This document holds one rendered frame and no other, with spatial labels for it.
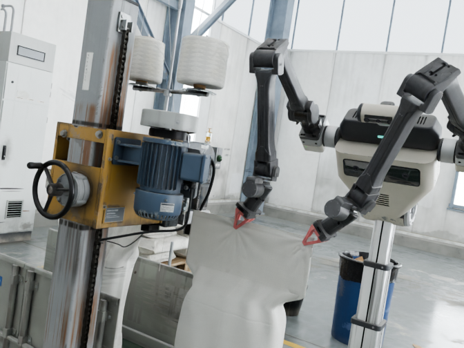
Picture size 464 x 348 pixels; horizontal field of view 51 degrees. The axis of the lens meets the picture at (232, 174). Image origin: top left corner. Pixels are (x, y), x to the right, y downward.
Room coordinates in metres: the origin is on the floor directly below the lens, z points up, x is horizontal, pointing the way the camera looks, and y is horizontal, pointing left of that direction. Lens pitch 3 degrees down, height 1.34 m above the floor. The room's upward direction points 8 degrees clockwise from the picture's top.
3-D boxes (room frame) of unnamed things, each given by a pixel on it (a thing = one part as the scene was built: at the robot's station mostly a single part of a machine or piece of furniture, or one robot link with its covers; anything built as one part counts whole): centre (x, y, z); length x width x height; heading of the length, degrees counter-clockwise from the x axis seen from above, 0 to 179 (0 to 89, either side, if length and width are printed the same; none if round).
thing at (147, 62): (1.82, 0.38, 1.61); 0.15 x 0.14 x 0.17; 60
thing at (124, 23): (1.58, 0.40, 1.68); 0.05 x 0.03 x 0.06; 150
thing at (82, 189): (1.53, 0.49, 1.14); 0.11 x 0.06 x 0.11; 60
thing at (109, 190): (1.70, 0.41, 1.18); 0.34 x 0.25 x 0.31; 150
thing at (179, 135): (1.55, 0.22, 1.35); 0.12 x 0.12 x 0.04
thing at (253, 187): (1.70, -0.10, 1.24); 0.11 x 0.09 x 0.12; 149
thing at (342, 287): (3.79, -1.16, 0.32); 0.51 x 0.48 x 0.65; 150
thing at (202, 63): (1.68, 0.15, 1.61); 0.17 x 0.17 x 0.17
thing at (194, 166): (1.54, 0.12, 1.25); 0.10 x 0.08 x 0.12; 174
